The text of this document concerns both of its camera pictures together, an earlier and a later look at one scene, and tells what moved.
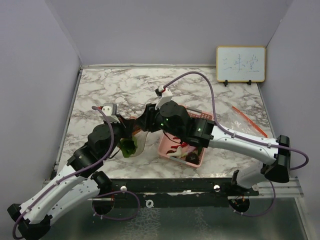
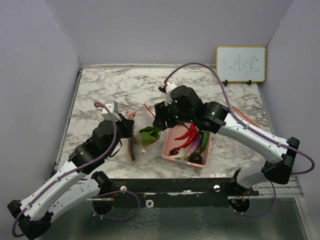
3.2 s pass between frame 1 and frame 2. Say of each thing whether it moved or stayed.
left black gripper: stayed
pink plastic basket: stayed
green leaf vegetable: moved
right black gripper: moved
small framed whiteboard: stayed
